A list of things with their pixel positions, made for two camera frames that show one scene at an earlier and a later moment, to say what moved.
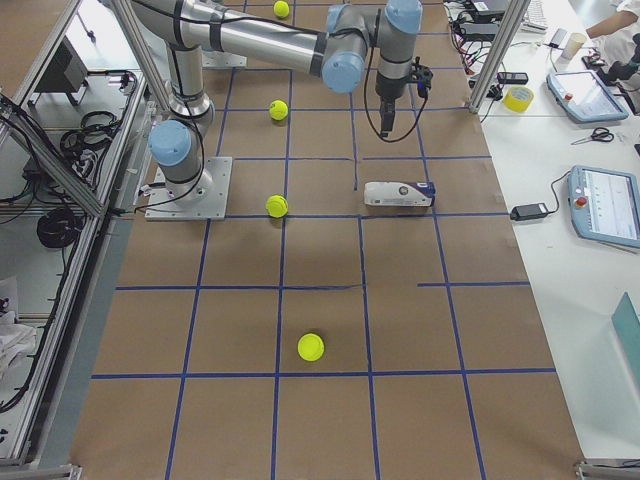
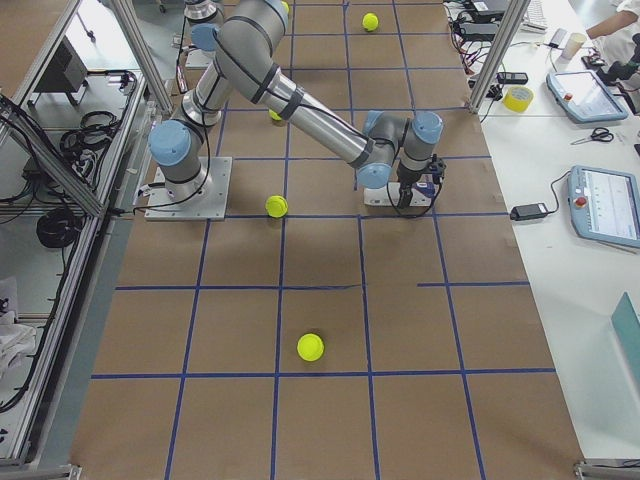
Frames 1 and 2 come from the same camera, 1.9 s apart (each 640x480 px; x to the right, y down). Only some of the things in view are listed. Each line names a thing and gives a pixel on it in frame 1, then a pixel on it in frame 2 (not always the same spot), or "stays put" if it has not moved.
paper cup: [573, 44] stays put
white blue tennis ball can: [400, 193] stays put
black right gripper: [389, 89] -> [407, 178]
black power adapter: [528, 212] stays put
